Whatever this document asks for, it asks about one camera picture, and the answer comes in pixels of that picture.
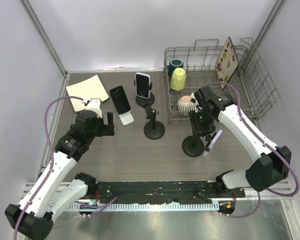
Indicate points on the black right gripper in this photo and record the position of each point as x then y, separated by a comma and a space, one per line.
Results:
197, 127

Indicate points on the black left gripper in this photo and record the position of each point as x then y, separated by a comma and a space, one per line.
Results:
106, 129

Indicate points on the lilac-case phone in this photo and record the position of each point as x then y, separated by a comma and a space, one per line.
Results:
142, 82
211, 140

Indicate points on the black round-base phone stand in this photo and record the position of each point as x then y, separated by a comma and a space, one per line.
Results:
153, 129

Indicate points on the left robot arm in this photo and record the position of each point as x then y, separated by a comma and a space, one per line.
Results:
36, 213

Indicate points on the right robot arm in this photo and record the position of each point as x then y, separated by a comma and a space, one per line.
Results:
270, 162

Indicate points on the white folding phone stand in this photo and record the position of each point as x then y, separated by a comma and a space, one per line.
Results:
126, 118

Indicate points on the black phone on white stand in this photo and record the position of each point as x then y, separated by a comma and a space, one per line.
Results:
120, 100

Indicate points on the striped white ceramic bowl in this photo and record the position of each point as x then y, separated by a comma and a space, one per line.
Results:
185, 105

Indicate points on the white square plate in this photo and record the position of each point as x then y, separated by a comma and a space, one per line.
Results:
88, 89

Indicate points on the yellow faceted cup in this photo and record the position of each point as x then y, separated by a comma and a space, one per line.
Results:
178, 79

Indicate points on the floral square plate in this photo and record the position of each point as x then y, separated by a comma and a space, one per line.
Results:
227, 63

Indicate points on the dark green mug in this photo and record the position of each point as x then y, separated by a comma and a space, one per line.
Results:
175, 63

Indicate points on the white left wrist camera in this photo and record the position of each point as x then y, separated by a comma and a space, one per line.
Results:
94, 104

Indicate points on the grey wire dish rack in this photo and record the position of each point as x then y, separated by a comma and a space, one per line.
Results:
252, 79

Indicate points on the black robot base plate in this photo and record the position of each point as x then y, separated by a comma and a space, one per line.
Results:
161, 192

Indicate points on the white slotted cable duct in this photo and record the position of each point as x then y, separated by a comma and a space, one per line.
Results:
174, 206

